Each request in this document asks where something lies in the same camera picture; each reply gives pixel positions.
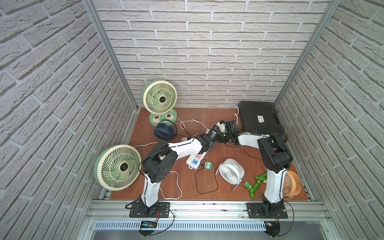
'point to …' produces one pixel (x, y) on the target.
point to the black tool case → (260, 117)
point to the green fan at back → (159, 98)
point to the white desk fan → (231, 172)
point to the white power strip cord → (235, 114)
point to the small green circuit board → (148, 224)
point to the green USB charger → (208, 165)
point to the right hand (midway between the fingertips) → (212, 137)
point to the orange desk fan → (292, 185)
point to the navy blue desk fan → (164, 131)
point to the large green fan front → (117, 167)
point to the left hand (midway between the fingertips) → (204, 135)
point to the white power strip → (194, 161)
